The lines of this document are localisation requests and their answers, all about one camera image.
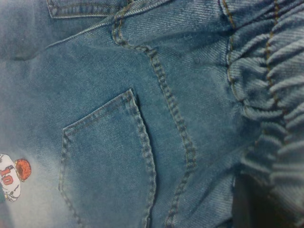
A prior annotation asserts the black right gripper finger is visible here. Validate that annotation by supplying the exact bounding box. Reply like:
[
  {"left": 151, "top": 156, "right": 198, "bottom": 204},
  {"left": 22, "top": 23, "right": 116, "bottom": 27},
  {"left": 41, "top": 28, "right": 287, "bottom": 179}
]
[{"left": 232, "top": 175, "right": 299, "bottom": 228}]

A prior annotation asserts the blue denim shorts basketball print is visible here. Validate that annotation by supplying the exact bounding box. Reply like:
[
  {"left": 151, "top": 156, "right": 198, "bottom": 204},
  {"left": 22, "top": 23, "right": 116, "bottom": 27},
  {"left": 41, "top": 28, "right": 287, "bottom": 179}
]
[{"left": 0, "top": 0, "right": 304, "bottom": 228}]

